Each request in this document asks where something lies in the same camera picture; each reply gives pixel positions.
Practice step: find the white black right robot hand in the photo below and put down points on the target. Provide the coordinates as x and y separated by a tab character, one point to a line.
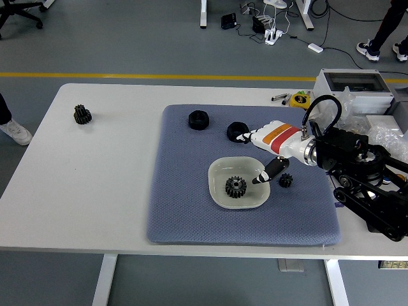
280	140

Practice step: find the small black gear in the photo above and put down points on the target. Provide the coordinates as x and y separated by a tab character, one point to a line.
286	180

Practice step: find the large black gear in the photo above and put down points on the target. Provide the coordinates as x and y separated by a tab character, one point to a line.
236	187

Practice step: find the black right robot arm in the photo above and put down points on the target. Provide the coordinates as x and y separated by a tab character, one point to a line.
350	143

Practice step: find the medium black hex nut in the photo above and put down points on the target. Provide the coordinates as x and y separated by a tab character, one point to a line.
235	129

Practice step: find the large black hex nut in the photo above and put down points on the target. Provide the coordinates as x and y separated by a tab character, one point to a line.
198	120

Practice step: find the white cardboard box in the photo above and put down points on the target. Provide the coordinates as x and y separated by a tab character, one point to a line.
382	119

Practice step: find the grey table control box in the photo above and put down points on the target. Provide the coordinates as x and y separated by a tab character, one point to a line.
290	265

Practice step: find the black adapter box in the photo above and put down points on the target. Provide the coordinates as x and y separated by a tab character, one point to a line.
228	21

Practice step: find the silver black marker pen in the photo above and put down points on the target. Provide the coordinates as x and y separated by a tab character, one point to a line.
278	97

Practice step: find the yellow tape measure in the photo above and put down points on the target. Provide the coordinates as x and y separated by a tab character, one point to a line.
299	100

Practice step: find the white square dish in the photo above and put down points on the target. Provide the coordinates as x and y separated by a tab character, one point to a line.
220	172

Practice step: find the clear plastic bag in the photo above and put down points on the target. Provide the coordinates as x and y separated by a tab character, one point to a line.
347	102

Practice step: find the purple printed card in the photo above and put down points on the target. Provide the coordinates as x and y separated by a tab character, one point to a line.
334	197

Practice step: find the white power adapter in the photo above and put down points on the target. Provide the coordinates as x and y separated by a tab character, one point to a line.
315	48

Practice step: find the white power strip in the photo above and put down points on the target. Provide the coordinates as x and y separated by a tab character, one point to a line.
273	35

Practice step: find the bubble wrap bag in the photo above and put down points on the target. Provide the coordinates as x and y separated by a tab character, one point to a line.
389	138

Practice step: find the blue-grey textured mat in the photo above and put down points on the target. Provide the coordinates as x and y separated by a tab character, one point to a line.
178	191

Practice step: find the black charger block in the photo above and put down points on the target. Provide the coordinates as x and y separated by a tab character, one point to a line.
258	24

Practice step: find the grey metal case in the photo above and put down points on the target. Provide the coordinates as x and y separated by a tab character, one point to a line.
400	100

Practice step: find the white desk leg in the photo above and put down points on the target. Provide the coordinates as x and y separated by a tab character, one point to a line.
305	14
204	14

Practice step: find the white round base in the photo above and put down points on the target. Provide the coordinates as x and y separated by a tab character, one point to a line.
275	2

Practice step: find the person in dark trousers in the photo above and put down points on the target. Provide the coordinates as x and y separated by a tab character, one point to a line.
387	28

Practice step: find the white table leg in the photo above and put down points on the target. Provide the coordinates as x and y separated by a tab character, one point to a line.
104	280
338	283

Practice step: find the yellowish label panel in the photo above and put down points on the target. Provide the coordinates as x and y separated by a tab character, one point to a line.
393	264

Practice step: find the black stepped gear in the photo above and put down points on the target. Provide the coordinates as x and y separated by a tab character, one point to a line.
83	115

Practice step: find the person with white shoe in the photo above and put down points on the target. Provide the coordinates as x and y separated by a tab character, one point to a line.
16	132

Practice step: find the black office chair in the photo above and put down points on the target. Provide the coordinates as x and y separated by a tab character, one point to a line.
16	12

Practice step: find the grey electrical enclosure box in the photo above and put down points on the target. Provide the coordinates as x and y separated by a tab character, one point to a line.
369	95

